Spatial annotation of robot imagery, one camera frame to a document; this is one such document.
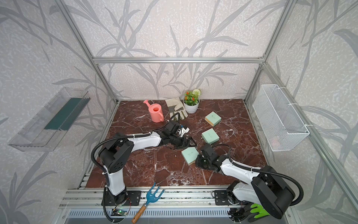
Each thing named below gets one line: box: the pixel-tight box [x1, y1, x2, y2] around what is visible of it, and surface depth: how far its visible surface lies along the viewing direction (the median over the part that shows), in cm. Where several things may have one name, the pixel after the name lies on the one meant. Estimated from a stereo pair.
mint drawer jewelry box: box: [180, 146, 200, 166], surface depth 89 cm
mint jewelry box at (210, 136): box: [201, 127, 220, 145], surface depth 98 cm
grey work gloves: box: [165, 97, 189, 121], surface depth 118 cm
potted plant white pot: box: [183, 88, 202, 114], surface depth 106 cm
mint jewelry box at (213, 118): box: [204, 111, 222, 127], surface depth 107 cm
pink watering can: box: [143, 99, 165, 123], surface depth 102 cm
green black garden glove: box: [250, 203, 271, 219], surface depth 69 cm
